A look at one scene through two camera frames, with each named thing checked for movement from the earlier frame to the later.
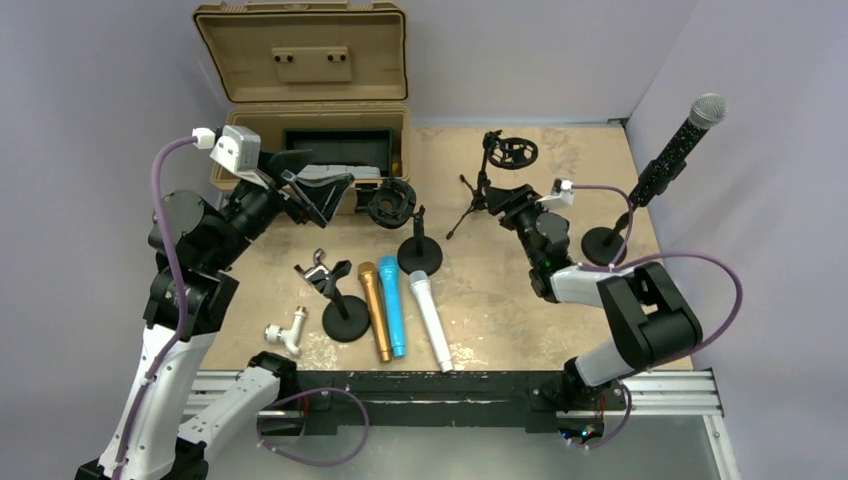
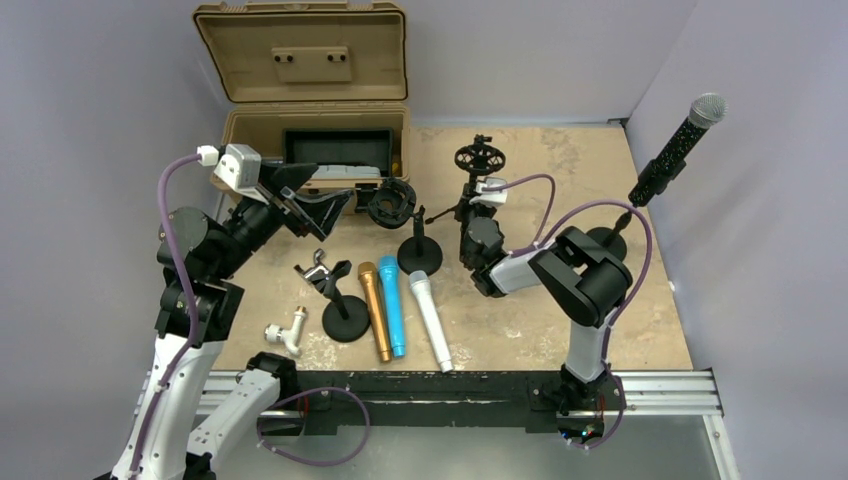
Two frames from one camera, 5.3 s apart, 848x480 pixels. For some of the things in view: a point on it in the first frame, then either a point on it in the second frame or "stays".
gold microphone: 367,275 stays
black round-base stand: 602,245 stays
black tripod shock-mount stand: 506,153 to 474,160
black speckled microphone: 705,112 stays
